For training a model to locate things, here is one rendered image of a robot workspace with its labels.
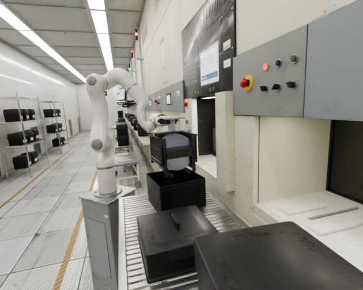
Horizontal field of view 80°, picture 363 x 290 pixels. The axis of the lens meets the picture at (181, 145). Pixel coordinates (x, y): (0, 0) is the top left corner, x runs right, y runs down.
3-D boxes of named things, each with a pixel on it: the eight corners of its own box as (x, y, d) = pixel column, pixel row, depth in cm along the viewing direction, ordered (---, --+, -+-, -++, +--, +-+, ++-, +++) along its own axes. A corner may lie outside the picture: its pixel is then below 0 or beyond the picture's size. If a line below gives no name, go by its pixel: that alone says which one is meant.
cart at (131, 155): (112, 175, 443) (109, 152, 434) (137, 172, 458) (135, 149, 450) (113, 193, 351) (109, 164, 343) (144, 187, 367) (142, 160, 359)
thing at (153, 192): (186, 190, 150) (185, 166, 147) (207, 206, 125) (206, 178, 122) (147, 199, 139) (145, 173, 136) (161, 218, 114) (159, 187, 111)
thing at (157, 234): (136, 235, 100) (134, 209, 97) (196, 222, 109) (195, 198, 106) (147, 283, 72) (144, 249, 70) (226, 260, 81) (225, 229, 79)
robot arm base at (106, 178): (88, 195, 150) (84, 169, 147) (109, 186, 167) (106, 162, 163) (107, 199, 141) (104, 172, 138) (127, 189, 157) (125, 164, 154)
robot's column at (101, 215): (91, 292, 162) (78, 196, 149) (118, 267, 186) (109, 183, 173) (118, 306, 149) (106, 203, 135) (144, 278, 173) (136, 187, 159)
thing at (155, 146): (184, 163, 142) (182, 115, 137) (200, 171, 124) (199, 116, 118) (148, 169, 133) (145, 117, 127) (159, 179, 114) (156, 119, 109)
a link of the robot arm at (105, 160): (93, 170, 145) (89, 134, 140) (103, 163, 163) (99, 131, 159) (111, 168, 145) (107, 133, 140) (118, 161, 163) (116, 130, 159)
